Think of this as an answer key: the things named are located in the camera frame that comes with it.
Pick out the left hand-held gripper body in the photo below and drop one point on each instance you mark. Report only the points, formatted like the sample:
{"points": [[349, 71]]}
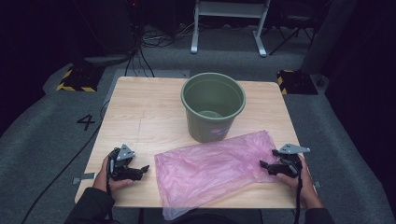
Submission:
{"points": [[124, 153]]}

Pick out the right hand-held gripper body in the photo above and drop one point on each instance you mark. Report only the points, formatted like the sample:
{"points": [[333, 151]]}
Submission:
{"points": [[291, 168]]}

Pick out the pink plastic bag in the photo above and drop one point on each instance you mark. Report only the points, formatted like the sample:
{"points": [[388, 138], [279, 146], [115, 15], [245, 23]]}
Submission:
{"points": [[211, 171]]}

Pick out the green plastic bucket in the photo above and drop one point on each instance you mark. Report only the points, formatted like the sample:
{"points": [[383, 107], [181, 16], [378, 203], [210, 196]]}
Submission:
{"points": [[202, 130]]}

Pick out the person's right hand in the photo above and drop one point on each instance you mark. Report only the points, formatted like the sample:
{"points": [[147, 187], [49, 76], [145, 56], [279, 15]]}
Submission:
{"points": [[306, 186]]}

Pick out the person's left hand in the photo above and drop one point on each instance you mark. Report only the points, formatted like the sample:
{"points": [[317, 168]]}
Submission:
{"points": [[101, 180]]}

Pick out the grey tape strip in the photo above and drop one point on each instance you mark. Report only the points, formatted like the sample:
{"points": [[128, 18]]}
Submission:
{"points": [[84, 178]]}

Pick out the grey stand base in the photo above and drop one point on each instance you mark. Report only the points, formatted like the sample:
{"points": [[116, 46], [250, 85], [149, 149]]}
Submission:
{"points": [[106, 59]]}

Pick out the black tripod stand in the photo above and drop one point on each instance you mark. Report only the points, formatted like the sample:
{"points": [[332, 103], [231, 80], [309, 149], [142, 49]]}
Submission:
{"points": [[292, 31]]}

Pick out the grey leaning column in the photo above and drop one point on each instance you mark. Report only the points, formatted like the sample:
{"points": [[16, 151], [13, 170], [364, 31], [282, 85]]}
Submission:
{"points": [[330, 34]]}

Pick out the white metal desk frame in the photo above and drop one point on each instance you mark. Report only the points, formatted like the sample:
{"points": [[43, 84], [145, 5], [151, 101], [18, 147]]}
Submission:
{"points": [[229, 9]]}

